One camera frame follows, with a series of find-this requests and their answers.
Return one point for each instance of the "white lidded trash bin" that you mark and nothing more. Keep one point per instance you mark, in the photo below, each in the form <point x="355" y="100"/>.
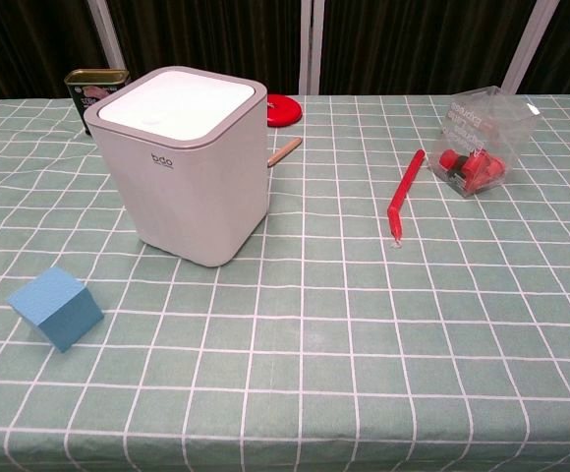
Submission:
<point x="187" y="196"/>

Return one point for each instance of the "blue foam cube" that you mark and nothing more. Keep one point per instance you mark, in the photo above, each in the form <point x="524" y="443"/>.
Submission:
<point x="56" y="307"/>

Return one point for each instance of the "wooden pencil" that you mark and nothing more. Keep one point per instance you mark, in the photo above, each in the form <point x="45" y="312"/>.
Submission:
<point x="285" y="150"/>

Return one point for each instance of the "green checked tablecloth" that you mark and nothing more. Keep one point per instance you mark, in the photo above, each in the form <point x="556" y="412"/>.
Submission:
<point x="314" y="344"/>

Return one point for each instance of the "red round disc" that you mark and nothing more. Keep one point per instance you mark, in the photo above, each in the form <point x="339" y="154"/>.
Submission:
<point x="285" y="110"/>

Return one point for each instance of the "red bent stick brush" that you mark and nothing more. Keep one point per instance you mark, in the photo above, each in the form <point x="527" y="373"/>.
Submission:
<point x="405" y="184"/>

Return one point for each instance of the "red plastic pieces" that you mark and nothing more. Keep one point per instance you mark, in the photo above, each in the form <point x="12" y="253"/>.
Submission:
<point x="476" y="169"/>

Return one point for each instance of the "clear bag with red parts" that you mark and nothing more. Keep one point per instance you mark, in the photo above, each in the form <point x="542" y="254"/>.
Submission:
<point x="486" y="123"/>

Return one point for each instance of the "dark curtain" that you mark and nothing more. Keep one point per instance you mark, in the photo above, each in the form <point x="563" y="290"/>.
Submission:
<point x="413" y="39"/>

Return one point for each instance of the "green luncheon meat tin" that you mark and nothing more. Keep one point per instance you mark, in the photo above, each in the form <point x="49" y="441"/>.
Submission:
<point x="91" y="88"/>

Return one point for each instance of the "white upright frame pole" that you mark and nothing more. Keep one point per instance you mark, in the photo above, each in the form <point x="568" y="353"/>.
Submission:
<point x="310" y="44"/>

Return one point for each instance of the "white slanted frame pole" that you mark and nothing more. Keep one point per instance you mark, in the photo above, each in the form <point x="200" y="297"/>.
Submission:
<point x="528" y="44"/>
<point x="105" y="34"/>

